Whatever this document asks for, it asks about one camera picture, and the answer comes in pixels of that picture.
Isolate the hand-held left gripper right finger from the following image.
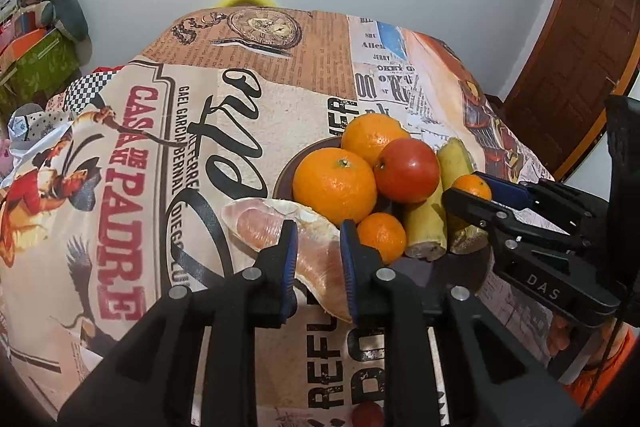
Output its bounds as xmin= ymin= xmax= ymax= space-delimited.
xmin=340 ymin=219 xmax=583 ymax=427

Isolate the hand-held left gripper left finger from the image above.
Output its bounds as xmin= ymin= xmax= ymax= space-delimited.
xmin=57 ymin=219 xmax=301 ymax=427

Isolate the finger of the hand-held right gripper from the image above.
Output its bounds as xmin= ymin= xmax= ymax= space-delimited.
xmin=441 ymin=187 xmax=591 ymax=254
xmin=472 ymin=173 xmax=608 ymax=238

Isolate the small tangerine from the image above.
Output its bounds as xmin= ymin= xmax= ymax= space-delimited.
xmin=450 ymin=174 xmax=493 ymax=204
xmin=356 ymin=212 xmax=407 ymax=265

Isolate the peeled pomelo segment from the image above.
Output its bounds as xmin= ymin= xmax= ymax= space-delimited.
xmin=221 ymin=197 xmax=353 ymax=324

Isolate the yellow banana piece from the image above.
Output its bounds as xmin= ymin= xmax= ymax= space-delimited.
xmin=437 ymin=138 xmax=489 ymax=255
xmin=404 ymin=184 xmax=448 ymax=259

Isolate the dark brown bowl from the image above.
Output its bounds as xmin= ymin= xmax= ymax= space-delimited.
xmin=272 ymin=136 xmax=493 ymax=298

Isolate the red tomato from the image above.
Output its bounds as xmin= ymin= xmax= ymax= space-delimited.
xmin=373 ymin=138 xmax=442 ymax=204

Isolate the large orange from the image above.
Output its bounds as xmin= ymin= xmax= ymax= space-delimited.
xmin=341 ymin=113 xmax=412 ymax=168
xmin=292 ymin=148 xmax=378 ymax=226

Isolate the person's right forearm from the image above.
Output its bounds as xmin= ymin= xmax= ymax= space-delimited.
xmin=570 ymin=327 xmax=638 ymax=410

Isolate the person's right hand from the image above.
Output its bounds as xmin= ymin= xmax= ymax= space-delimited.
xmin=547 ymin=318 xmax=576 ymax=358

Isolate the dark red jujube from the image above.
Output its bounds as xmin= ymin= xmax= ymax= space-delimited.
xmin=351 ymin=401 xmax=386 ymax=427

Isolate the printed retro tablecloth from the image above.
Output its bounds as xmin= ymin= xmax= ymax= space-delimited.
xmin=0 ymin=7 xmax=556 ymax=427

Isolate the brown wooden door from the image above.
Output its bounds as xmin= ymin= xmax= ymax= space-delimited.
xmin=502 ymin=0 xmax=640 ymax=180

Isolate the black white checkered cloth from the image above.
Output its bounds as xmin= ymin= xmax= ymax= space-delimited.
xmin=47 ymin=69 xmax=123 ymax=115

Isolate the white patterned cloth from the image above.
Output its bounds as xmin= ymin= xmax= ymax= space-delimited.
xmin=7 ymin=103 xmax=68 ymax=158

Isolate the green patterned storage box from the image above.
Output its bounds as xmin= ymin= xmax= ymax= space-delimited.
xmin=0 ymin=29 xmax=81 ymax=118

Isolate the orange box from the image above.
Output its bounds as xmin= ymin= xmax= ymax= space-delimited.
xmin=0 ymin=27 xmax=51 ymax=62

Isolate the gray neck pillow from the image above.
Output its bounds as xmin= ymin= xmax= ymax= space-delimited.
xmin=16 ymin=0 xmax=92 ymax=45

